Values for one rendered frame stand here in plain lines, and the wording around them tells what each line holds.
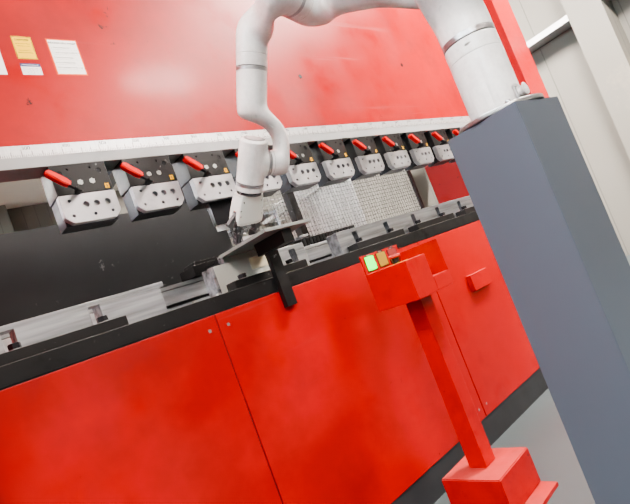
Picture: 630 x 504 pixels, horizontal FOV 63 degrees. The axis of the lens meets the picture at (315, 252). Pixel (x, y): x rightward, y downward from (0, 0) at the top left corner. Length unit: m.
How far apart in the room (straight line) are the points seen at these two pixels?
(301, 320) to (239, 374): 0.27
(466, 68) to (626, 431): 0.81
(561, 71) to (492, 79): 4.95
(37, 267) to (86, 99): 0.64
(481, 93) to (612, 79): 4.52
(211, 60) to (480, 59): 1.03
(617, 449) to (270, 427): 0.82
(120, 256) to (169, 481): 1.00
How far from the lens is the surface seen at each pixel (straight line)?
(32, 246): 2.00
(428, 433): 1.90
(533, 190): 1.12
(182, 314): 1.37
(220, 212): 1.69
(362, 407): 1.69
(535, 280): 1.17
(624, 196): 6.00
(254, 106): 1.51
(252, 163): 1.50
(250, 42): 1.53
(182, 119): 1.74
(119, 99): 1.69
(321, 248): 2.23
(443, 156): 2.68
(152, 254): 2.12
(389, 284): 1.55
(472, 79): 1.21
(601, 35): 5.75
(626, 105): 5.65
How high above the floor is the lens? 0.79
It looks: 4 degrees up
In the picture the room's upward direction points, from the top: 21 degrees counter-clockwise
